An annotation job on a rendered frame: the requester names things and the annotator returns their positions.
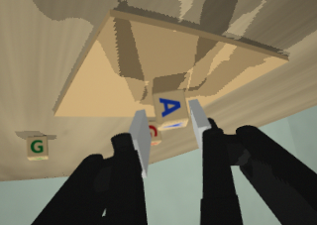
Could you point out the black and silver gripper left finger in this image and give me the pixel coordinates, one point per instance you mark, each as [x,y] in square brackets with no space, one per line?
[83,198]

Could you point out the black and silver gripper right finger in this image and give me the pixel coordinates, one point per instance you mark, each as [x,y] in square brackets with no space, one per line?
[287,186]

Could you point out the tan flat mat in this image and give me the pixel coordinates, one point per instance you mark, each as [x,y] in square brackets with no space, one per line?
[131,57]

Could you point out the beige letter block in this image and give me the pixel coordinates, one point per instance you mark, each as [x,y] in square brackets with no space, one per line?
[37,148]
[156,135]
[170,109]

